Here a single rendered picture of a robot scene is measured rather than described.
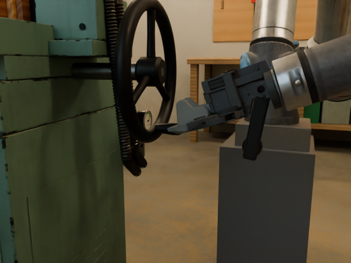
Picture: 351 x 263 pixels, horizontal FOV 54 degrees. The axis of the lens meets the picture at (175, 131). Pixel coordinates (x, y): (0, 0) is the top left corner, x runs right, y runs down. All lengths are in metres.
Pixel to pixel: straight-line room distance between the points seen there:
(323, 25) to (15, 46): 0.83
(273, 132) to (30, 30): 0.79
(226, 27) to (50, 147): 3.46
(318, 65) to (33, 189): 0.54
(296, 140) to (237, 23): 2.96
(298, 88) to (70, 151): 0.48
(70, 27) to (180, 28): 3.53
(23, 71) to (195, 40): 3.56
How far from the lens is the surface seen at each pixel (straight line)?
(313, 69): 0.57
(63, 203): 0.78
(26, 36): 0.67
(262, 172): 1.16
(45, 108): 0.70
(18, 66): 0.65
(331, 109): 3.53
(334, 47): 0.59
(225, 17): 4.05
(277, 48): 0.72
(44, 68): 0.70
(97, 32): 0.69
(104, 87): 0.90
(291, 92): 0.57
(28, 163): 0.68
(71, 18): 0.71
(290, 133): 1.15
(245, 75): 0.60
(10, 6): 0.79
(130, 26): 0.60
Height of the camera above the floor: 0.83
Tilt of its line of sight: 12 degrees down
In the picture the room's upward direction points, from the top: straight up
